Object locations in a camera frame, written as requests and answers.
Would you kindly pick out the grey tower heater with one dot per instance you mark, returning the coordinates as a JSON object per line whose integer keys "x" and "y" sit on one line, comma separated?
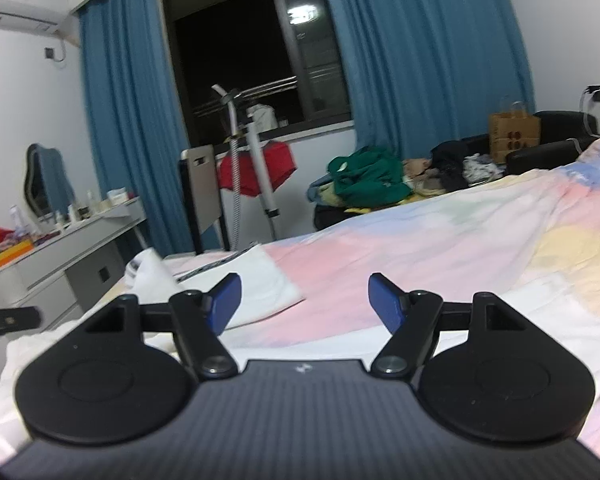
{"x": 202, "y": 196}

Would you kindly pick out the wall socket with cable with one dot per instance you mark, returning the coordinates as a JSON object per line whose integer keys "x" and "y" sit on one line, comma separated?
{"x": 599, "y": 95}

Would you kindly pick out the pastel tie-dye bed sheet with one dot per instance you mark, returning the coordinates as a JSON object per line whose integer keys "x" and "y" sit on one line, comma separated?
{"x": 533, "y": 240}

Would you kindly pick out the red garment on stand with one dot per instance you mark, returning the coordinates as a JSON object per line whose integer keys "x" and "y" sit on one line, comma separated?
{"x": 278, "y": 161}

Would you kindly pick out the orange tray with items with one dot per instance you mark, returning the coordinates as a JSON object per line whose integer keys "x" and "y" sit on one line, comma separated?
{"x": 14, "y": 244}

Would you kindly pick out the black clothes pile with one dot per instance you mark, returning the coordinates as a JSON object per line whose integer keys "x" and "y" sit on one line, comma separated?
{"x": 448, "y": 158}

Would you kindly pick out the brown paper bag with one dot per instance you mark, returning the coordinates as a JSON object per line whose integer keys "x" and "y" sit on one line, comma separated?
{"x": 512, "y": 131}

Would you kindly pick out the black sofa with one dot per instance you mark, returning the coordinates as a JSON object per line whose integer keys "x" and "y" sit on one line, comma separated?
{"x": 564, "y": 135}

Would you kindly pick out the white dressing table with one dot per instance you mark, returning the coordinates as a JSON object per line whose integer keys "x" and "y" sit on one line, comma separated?
{"x": 67, "y": 275}

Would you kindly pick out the green garment pile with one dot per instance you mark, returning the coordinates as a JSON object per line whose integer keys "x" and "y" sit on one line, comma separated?
{"x": 369, "y": 178}

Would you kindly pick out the white knit jacket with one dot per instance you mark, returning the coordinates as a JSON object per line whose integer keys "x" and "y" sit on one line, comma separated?
{"x": 266, "y": 290}

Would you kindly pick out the garment steamer stand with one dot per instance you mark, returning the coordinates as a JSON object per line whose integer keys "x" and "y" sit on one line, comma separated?
{"x": 243, "y": 127}

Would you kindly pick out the dark window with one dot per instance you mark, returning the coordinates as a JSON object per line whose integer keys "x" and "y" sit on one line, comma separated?
{"x": 282, "y": 54}

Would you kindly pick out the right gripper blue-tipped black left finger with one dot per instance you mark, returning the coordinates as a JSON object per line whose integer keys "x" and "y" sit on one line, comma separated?
{"x": 130, "y": 368}

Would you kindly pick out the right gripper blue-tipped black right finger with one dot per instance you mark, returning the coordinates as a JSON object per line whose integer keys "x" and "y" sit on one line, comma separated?
{"x": 481, "y": 368}

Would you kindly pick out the wavy blue-framed mirror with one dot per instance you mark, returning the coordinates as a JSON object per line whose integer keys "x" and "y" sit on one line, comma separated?
{"x": 46, "y": 187}

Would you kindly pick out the left blue curtain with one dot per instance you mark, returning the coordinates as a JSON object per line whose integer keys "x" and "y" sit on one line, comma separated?
{"x": 136, "y": 124}

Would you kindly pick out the right blue curtain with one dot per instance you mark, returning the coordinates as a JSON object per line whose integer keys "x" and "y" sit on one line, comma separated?
{"x": 421, "y": 72}

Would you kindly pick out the blue curtain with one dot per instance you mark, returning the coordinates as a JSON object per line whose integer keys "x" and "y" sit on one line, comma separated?
{"x": 421, "y": 72}
{"x": 136, "y": 124}

